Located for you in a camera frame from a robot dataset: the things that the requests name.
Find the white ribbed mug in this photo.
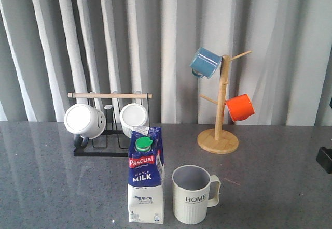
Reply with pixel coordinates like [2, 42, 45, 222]
[120, 103, 148, 138]

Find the Pascual whole milk carton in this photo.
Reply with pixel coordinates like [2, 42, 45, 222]
[127, 127, 165, 224]

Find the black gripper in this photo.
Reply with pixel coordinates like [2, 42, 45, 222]
[316, 147, 332, 174]

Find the wooden mug tree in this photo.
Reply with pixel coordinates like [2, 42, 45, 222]
[197, 50, 252, 154]

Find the blue enamel mug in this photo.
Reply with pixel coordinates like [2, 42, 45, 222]
[190, 47, 222, 79]

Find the black wire mug rack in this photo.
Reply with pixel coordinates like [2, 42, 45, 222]
[68, 92, 153, 157]

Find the orange enamel mug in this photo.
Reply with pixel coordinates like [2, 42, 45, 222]
[225, 94, 255, 122]

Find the grey pleated curtain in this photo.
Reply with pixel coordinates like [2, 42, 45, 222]
[1, 0, 331, 126]

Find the cream HOME mug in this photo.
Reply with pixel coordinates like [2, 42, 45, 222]
[172, 165, 221, 225]

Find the white smiley face mug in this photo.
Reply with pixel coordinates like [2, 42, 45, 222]
[64, 104, 106, 148]

